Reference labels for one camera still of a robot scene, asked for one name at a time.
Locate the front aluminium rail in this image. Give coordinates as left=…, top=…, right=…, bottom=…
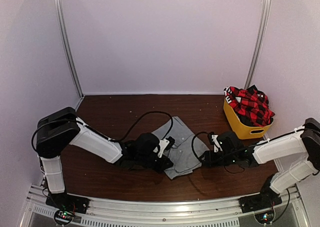
left=24, top=184, right=306, bottom=227

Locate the grey long sleeve shirt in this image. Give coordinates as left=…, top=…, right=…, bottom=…
left=152, top=116, right=209, bottom=180

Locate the left aluminium frame post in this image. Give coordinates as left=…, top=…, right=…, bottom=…
left=53, top=0, right=84, bottom=99

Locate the left circuit board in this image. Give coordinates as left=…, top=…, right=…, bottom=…
left=53, top=210, right=75, bottom=226

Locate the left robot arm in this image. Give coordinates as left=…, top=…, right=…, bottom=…
left=31, top=107, right=175, bottom=209

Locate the black cable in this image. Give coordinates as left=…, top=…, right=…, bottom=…
left=190, top=131, right=213, bottom=162
left=109, top=110, right=175, bottom=143

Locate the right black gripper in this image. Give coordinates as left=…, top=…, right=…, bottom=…
left=198, top=150, right=237, bottom=168

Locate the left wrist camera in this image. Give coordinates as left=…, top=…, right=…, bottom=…
left=153, top=136, right=175, bottom=158

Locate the right circuit board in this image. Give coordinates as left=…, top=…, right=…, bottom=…
left=254, top=210, right=275, bottom=225

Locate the left black cable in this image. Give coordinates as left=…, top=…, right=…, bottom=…
left=109, top=110, right=175, bottom=143

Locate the right black cable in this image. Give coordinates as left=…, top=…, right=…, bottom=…
left=190, top=131, right=213, bottom=162

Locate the yellow plastic bin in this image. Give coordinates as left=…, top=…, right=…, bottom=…
left=223, top=99, right=272, bottom=140

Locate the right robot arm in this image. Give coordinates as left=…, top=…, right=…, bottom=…
left=196, top=117, right=320, bottom=208

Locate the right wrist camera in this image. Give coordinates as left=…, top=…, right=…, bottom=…
left=208, top=132, right=222, bottom=153

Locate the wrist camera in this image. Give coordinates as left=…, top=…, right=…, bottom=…
left=153, top=136, right=175, bottom=158
left=208, top=132, right=222, bottom=153

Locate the right aluminium frame post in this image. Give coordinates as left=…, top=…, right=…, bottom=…
left=244, top=0, right=272, bottom=89

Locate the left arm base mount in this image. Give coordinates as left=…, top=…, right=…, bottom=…
left=45, top=192, right=90, bottom=214

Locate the red black plaid shirt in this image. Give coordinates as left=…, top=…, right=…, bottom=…
left=223, top=85, right=275, bottom=127

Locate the circuit board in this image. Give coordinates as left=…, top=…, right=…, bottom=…
left=254, top=210, right=275, bottom=225
left=53, top=210, right=75, bottom=226

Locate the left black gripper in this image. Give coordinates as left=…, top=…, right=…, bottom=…
left=136, top=153, right=174, bottom=174

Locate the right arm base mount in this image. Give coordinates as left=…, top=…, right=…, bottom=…
left=239, top=193, right=282, bottom=213

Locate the aluminium frame post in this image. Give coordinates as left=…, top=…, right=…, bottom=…
left=53, top=0, right=84, bottom=99
left=244, top=0, right=272, bottom=89

